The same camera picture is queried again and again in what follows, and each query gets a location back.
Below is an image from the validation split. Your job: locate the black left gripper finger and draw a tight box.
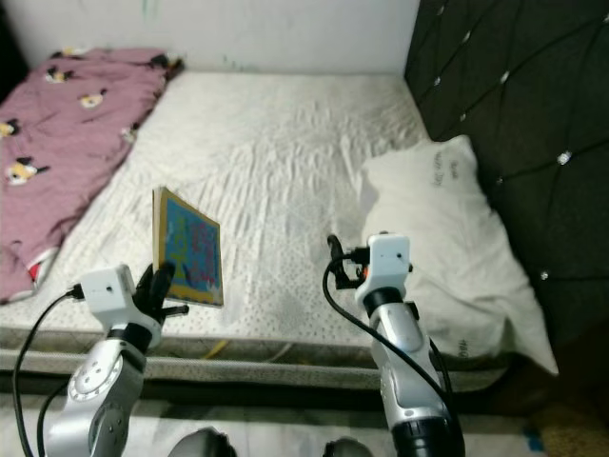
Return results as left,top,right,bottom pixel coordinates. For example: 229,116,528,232
143,262,174,304

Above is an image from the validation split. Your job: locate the blue yellow children's book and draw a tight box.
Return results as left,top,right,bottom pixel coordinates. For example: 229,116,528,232
152,187,225,308

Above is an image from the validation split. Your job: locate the white pillow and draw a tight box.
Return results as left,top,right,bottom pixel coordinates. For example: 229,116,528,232
360,135,560,375

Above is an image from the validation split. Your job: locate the grey quilted mattress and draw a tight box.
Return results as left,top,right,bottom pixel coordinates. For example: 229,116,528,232
0,71,548,391

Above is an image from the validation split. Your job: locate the silver left robot leg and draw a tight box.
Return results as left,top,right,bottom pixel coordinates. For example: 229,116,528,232
173,427,229,457

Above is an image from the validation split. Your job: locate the silver robot leg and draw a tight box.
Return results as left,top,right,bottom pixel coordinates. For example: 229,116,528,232
322,438,377,457
173,427,229,457

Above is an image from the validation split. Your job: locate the pink cartoon mouse blanket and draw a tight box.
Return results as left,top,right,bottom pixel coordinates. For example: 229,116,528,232
0,48,182,304

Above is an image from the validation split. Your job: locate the silver right robot leg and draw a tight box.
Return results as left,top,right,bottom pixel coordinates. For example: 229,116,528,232
322,438,377,457

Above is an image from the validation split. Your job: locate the black tufted headboard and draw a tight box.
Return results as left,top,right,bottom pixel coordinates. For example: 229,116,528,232
404,0,609,353

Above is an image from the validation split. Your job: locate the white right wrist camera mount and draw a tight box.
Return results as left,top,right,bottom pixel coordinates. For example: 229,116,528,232
357,232,412,304

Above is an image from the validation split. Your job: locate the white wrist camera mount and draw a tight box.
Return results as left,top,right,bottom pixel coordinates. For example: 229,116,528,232
78,266,144,329
357,232,412,304

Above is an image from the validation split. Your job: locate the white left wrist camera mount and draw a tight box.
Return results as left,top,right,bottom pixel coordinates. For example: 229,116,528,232
78,266,144,329

